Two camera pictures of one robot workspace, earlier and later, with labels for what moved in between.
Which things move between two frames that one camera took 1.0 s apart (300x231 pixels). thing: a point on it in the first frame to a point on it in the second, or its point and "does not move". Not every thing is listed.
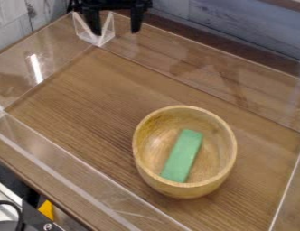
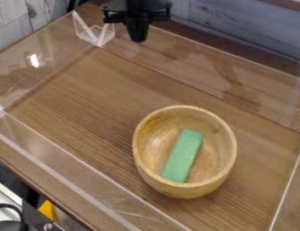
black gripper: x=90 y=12 to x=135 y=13
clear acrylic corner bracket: x=86 y=33 does not move
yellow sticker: x=46 y=209 does not move
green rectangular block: x=179 y=161 does not move
